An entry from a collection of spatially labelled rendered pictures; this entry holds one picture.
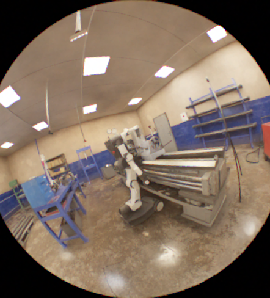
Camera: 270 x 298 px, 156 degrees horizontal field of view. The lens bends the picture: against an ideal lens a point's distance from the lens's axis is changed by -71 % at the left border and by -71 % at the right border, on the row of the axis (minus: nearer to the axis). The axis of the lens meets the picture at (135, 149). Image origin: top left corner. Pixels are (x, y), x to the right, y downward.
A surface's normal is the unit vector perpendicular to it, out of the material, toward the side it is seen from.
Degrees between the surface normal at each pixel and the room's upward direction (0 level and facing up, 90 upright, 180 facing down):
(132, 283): 0
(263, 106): 90
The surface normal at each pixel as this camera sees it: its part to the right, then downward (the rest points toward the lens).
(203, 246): -0.33, -0.94
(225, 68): -0.83, 0.33
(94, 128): 0.43, -0.09
